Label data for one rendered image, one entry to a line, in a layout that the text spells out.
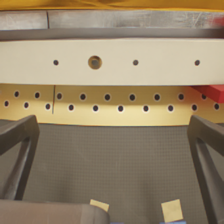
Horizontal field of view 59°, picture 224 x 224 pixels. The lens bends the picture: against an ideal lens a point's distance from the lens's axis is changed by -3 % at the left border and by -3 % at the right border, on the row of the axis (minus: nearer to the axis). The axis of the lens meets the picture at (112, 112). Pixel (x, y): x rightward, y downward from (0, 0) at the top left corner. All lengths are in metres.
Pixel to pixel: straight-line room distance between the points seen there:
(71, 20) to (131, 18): 0.07
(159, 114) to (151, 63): 0.08
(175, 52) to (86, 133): 0.15
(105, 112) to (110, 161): 0.06
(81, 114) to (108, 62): 0.09
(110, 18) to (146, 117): 0.13
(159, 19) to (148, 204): 0.23
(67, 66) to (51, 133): 0.10
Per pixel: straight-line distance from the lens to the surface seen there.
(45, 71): 0.23
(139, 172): 0.27
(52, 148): 0.28
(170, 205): 0.29
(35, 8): 0.23
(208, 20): 0.28
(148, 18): 0.26
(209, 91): 0.24
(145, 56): 0.21
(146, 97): 0.27
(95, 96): 0.27
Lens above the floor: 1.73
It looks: 24 degrees down
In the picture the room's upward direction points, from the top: straight up
